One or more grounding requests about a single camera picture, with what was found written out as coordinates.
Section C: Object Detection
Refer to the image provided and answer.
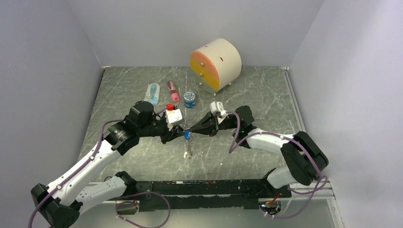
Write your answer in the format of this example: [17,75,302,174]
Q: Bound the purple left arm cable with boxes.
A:
[28,107,171,228]

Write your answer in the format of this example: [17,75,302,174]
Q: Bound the light blue oval case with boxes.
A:
[144,83,160,106]

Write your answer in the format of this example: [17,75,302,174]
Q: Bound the blue plastic key tag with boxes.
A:
[184,129,191,140]

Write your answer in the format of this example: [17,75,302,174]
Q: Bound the beige round drawer cabinet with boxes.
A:
[190,38,242,95]

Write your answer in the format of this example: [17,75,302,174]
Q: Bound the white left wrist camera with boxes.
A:
[165,104,185,130]

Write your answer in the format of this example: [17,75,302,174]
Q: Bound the blue round tin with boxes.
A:
[183,91,196,108]

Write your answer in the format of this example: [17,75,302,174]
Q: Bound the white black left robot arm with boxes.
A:
[28,101,184,228]

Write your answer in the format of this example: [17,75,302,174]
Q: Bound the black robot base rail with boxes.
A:
[104,171,292,213]

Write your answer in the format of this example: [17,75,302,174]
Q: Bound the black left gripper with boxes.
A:
[138,116,184,144]

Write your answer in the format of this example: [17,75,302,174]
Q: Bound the pink marker tube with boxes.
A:
[167,81,180,102]

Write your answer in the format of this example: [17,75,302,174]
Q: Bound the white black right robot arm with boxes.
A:
[190,105,329,197]

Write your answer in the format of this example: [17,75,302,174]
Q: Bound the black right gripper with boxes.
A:
[188,110,240,137]

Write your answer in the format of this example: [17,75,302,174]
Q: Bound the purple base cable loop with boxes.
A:
[115,191,171,228]

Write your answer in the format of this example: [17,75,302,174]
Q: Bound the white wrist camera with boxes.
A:
[165,104,185,130]
[209,101,228,123]

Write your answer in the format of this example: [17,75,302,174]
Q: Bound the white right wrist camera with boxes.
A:
[209,101,228,123]

